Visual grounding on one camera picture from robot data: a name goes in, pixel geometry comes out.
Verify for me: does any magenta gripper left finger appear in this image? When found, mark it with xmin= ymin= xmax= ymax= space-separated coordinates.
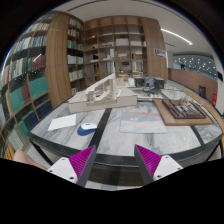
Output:
xmin=48 ymin=146 xmax=96 ymax=187

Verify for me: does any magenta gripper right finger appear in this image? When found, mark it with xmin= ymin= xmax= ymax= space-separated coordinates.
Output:
xmin=134 ymin=145 xmax=182 ymax=185

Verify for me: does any grey patterned mouse pad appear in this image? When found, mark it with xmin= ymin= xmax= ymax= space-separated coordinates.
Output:
xmin=120 ymin=112 xmax=167 ymax=134

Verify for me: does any white paper sheet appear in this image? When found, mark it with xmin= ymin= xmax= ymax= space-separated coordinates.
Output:
xmin=48 ymin=114 xmax=76 ymax=131

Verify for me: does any brown wooden architectural model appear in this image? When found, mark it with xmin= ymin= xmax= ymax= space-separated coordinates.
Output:
xmin=154 ymin=99 xmax=213 ymax=126

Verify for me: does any white architectural building model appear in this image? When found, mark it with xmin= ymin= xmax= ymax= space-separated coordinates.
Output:
xmin=68 ymin=74 xmax=137 ymax=113

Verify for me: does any dark grey architectural model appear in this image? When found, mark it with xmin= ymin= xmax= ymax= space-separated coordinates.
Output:
xmin=134 ymin=77 xmax=164 ymax=89

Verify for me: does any red fire extinguisher box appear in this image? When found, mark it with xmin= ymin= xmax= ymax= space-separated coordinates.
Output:
xmin=212 ymin=92 xmax=217 ymax=107

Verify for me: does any wooden bookshelf with books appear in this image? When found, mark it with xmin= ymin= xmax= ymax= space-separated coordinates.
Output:
xmin=0 ymin=11 xmax=85 ymax=159

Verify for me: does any wooden display shelf unit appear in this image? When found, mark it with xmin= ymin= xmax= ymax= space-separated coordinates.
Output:
xmin=83 ymin=15 xmax=168 ymax=85

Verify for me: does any long ceiling light strip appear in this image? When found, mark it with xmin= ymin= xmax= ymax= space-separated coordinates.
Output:
xmin=161 ymin=28 xmax=193 ymax=46

